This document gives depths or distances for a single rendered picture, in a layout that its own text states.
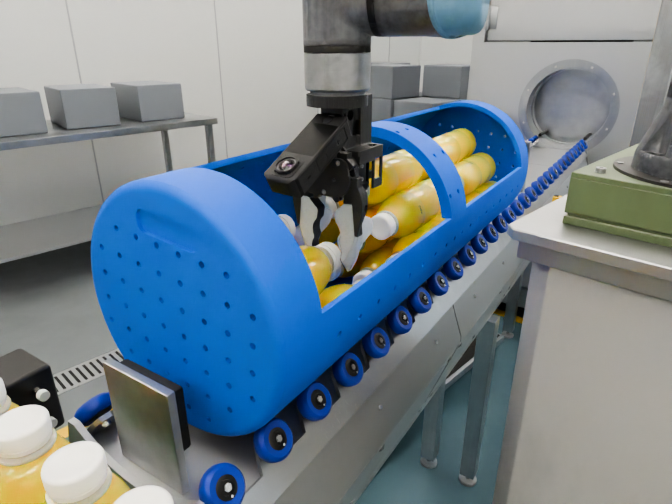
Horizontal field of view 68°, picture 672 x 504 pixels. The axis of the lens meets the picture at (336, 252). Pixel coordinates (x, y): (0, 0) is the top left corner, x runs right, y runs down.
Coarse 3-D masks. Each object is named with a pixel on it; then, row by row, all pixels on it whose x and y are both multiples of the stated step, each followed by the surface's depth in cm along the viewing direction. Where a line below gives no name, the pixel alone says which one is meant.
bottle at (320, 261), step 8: (304, 248) 58; (312, 248) 58; (320, 248) 61; (312, 256) 57; (320, 256) 58; (328, 256) 60; (312, 264) 56; (320, 264) 57; (328, 264) 59; (312, 272) 56; (320, 272) 57; (328, 272) 58; (320, 280) 57; (328, 280) 59; (320, 288) 57
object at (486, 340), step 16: (496, 320) 141; (480, 336) 144; (496, 336) 145; (480, 352) 146; (480, 368) 147; (480, 384) 149; (480, 400) 151; (480, 416) 153; (480, 432) 156; (464, 448) 160; (480, 448) 162; (464, 464) 162; (464, 480) 166
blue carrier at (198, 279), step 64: (384, 128) 76; (448, 128) 117; (512, 128) 106; (128, 192) 48; (192, 192) 44; (256, 192) 77; (448, 192) 74; (512, 192) 104; (128, 256) 52; (192, 256) 46; (256, 256) 43; (448, 256) 80; (128, 320) 56; (192, 320) 49; (256, 320) 44; (320, 320) 48; (192, 384) 53; (256, 384) 47
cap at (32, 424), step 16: (0, 416) 37; (16, 416) 38; (32, 416) 38; (48, 416) 38; (0, 432) 36; (16, 432) 36; (32, 432) 36; (48, 432) 37; (0, 448) 36; (16, 448) 36; (32, 448) 36
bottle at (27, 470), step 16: (48, 448) 37; (0, 464) 36; (16, 464) 36; (32, 464) 37; (0, 480) 36; (16, 480) 36; (32, 480) 36; (0, 496) 36; (16, 496) 36; (32, 496) 36
